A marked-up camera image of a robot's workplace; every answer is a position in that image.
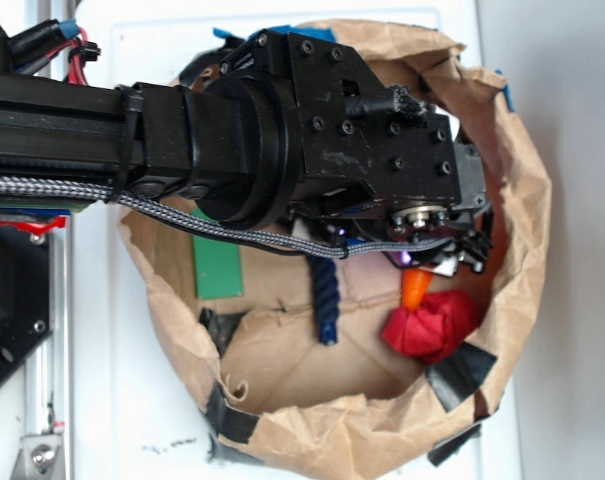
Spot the green rectangular block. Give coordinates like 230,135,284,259
192,236,244,300

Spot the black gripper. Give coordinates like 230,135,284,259
219,30,493,273

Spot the dark blue twisted rope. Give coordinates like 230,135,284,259
309,257,343,346

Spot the metal corner bracket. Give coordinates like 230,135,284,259
10,434,66,480

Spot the white plastic tray board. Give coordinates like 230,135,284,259
74,0,521,480

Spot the red crumpled cloth ball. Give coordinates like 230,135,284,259
382,289,481,364

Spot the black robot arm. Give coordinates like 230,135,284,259
0,20,493,275

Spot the blue masking tape piece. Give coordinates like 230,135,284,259
213,24,336,44

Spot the orange toy carrot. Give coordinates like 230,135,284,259
401,269,433,311

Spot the aluminium rail frame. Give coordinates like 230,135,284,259
24,0,77,480

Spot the brown paper bag basket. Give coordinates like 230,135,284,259
119,19,552,479

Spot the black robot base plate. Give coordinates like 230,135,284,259
0,226,50,387

